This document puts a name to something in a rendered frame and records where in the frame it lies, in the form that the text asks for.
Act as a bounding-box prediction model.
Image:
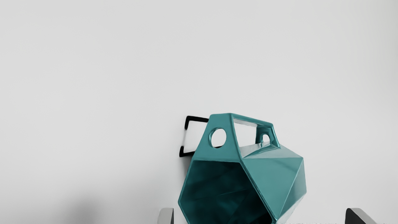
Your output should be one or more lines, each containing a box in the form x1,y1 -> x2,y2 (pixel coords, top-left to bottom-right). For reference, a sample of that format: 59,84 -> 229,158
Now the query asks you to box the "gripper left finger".
157,208 -> 174,224

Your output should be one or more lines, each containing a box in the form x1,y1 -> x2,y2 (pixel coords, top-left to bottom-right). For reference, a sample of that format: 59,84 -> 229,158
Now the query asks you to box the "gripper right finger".
345,208 -> 378,224

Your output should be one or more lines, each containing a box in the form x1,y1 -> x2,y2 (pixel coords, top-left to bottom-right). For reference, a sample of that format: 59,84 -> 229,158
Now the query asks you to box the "teal faceted mug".
178,113 -> 307,224

